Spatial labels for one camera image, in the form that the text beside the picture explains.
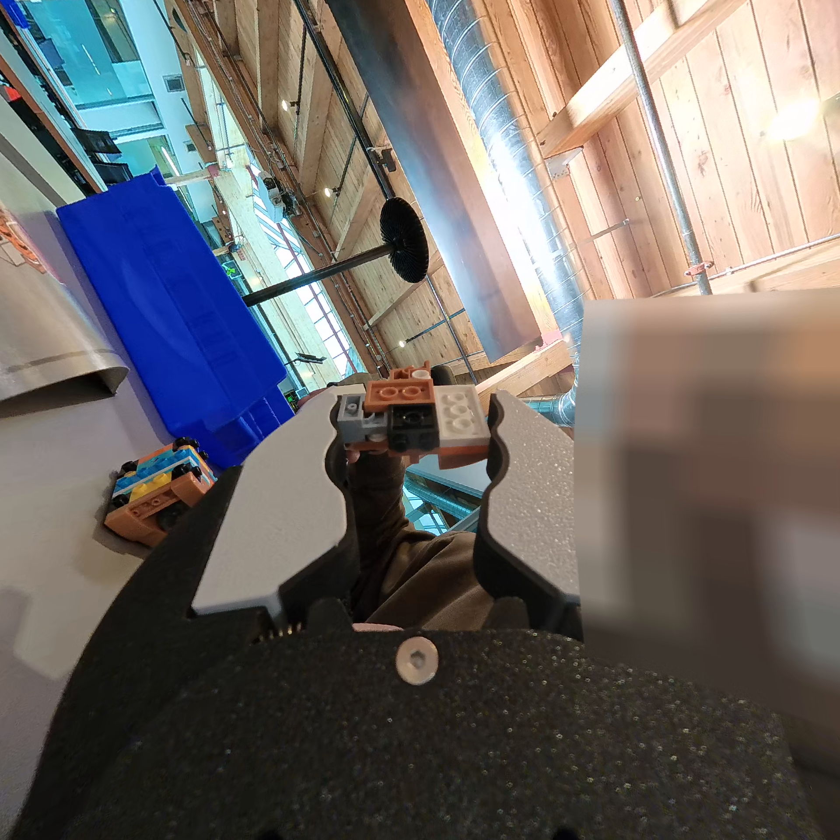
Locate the silver air duct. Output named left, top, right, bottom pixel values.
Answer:
left=427, top=0, right=586, bottom=431

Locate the person's brown hoodie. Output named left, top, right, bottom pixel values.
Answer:
left=346, top=451, right=494, bottom=632

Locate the teal air duct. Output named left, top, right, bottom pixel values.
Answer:
left=402, top=469, right=490, bottom=536

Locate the grey instruction booklet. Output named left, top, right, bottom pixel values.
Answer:
left=0, top=95, right=130, bottom=421

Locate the colourful striped brick model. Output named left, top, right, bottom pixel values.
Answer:
left=104, top=436, right=217, bottom=549

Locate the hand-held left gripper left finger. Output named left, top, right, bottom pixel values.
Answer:
left=190, top=390, right=361, bottom=635

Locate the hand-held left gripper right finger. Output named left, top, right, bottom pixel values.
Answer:
left=472, top=390, right=583, bottom=642

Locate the black ceiling beam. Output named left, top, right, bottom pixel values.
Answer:
left=325, top=0, right=547, bottom=363

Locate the ceiling lamp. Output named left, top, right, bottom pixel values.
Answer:
left=764, top=98, right=823, bottom=143

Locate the blue plastic bin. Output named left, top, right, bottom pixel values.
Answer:
left=56, top=164, right=295, bottom=470

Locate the metal ceiling pipe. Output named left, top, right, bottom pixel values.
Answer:
left=607, top=0, right=714, bottom=298

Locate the brown grey brick assembly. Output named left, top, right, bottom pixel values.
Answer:
left=336, top=360, right=493, bottom=470

